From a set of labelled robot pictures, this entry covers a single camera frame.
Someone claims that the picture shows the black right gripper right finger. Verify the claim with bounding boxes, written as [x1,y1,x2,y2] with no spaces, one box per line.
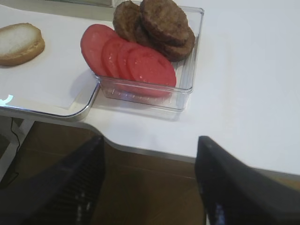
[195,136,300,225]

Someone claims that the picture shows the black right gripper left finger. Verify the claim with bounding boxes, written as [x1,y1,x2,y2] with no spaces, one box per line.
[0,136,105,225]

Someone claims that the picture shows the clear right plastic container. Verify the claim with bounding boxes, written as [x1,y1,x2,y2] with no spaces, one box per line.
[92,6,204,111]

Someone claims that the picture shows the silver metal tray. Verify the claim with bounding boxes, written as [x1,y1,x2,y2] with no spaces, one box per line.
[0,0,114,120]

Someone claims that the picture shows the front red tomato slice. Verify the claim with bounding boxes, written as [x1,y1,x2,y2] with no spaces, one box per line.
[127,47,177,87]

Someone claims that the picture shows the red tomato slice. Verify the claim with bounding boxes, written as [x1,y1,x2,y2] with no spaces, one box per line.
[80,24,119,76]
[117,42,141,80]
[127,47,177,87]
[101,37,127,78]

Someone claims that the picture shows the toasted bottom bun half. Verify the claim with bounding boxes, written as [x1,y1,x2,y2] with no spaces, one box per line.
[0,23,45,67]

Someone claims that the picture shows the lower brown beef patty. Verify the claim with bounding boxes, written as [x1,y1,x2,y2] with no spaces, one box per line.
[134,22,195,62]

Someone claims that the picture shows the brown beef patty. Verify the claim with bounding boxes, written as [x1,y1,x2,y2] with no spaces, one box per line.
[140,0,189,46]
[113,0,140,42]
[134,22,195,62]

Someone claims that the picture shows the back red tomato slice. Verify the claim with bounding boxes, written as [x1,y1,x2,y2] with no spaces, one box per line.
[80,24,119,76]

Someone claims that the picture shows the left brown beef patty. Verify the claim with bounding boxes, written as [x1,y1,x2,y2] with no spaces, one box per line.
[113,0,140,42]

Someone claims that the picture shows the top brown beef patty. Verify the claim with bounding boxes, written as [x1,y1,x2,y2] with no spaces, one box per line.
[140,0,189,46]

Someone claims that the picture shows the black hanging cable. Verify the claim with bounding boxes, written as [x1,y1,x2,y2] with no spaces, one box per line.
[0,117,22,188]

